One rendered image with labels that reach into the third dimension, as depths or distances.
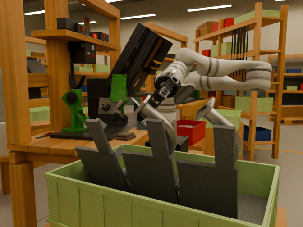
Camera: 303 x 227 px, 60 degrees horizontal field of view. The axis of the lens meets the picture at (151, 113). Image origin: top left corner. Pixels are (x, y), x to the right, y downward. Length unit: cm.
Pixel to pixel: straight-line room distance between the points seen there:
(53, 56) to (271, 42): 938
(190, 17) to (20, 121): 1025
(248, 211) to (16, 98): 124
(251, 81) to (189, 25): 1034
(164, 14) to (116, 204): 1134
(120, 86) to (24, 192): 92
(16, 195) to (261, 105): 358
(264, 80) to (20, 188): 136
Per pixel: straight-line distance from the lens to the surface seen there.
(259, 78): 107
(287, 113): 836
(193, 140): 178
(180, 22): 1153
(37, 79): 184
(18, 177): 168
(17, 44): 160
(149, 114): 68
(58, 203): 86
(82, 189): 77
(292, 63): 1058
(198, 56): 96
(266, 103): 443
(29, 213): 178
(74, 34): 184
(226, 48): 491
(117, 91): 194
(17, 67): 158
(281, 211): 105
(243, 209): 89
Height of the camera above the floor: 124
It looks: 8 degrees down
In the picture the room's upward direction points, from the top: straight up
